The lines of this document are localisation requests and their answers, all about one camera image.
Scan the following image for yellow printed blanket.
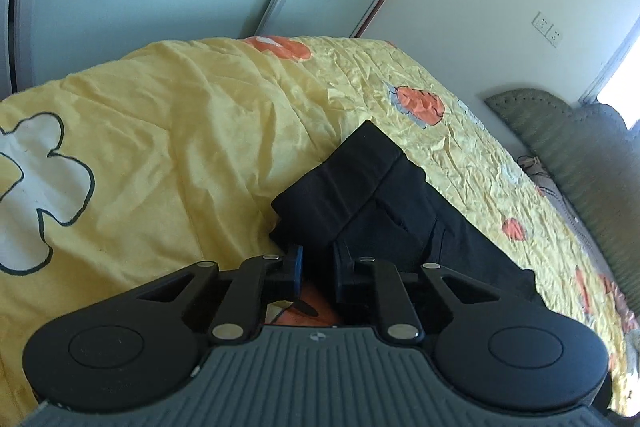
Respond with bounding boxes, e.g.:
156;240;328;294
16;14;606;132
0;36;640;414

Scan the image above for patterned pillow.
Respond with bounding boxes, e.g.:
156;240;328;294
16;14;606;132
517;154;586;233

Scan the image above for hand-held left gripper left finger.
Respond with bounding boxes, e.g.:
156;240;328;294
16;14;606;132
132;244;305;343

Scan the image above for window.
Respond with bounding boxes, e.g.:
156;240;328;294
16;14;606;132
579;9;640;128

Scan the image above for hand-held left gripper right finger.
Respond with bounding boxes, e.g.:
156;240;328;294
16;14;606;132
331;243;501;343

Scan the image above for green padded headboard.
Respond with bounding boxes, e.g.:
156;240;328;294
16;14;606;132
485;89;640;308

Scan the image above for black pants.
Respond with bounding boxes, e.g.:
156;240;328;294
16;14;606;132
270;119;543;328

